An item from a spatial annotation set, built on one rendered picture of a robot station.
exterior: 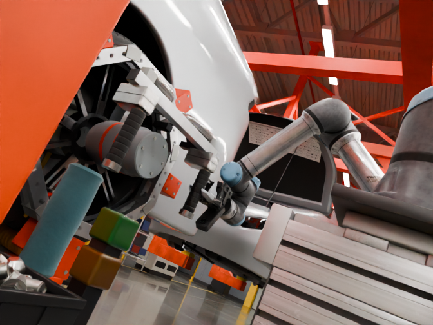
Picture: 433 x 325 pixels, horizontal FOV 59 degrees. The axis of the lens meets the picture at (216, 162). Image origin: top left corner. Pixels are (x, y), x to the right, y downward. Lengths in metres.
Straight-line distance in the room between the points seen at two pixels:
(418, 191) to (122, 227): 0.40
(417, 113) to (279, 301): 0.36
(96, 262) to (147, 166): 0.59
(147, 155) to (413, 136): 0.64
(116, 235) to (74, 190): 0.47
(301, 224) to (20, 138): 0.40
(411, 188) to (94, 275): 0.43
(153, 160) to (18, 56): 0.58
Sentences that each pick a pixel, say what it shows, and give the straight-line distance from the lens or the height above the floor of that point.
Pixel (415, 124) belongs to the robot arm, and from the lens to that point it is 0.67.
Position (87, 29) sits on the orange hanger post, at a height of 0.87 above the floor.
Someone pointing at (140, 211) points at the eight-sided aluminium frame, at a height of 0.72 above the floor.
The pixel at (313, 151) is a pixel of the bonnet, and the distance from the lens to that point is 4.32.
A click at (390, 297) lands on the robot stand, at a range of 0.57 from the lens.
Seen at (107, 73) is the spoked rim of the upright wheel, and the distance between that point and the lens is 1.23.
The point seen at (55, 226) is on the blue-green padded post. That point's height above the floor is 0.59.
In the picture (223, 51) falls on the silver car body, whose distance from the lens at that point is 1.77.
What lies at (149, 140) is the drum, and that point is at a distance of 1.02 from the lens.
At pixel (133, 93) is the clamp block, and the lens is 0.90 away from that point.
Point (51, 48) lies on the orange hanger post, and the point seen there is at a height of 0.82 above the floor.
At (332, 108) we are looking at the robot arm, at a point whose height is 1.26.
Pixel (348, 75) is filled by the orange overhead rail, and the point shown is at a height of 3.23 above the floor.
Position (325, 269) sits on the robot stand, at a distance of 0.57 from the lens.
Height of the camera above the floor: 0.64
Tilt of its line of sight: 15 degrees up
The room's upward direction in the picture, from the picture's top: 24 degrees clockwise
